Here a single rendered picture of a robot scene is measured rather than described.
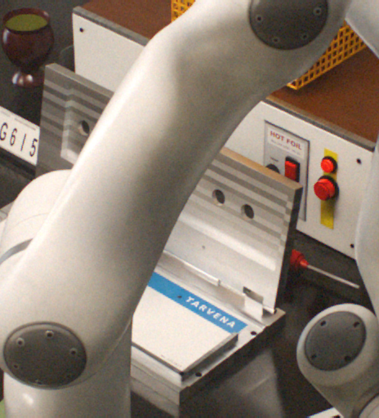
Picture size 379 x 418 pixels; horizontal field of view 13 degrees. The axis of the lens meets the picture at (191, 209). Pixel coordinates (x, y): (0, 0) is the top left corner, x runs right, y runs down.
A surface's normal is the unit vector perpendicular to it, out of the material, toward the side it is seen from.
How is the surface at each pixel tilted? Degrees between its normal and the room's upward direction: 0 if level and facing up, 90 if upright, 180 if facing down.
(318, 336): 34
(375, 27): 92
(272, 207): 79
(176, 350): 0
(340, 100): 0
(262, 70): 124
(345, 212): 90
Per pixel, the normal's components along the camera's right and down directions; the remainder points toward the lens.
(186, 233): -0.66, 0.28
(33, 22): 0.00, -0.81
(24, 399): -0.50, -0.28
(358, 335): -0.40, -0.54
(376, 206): -0.85, 0.22
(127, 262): 0.38, 0.33
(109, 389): 0.49, -0.31
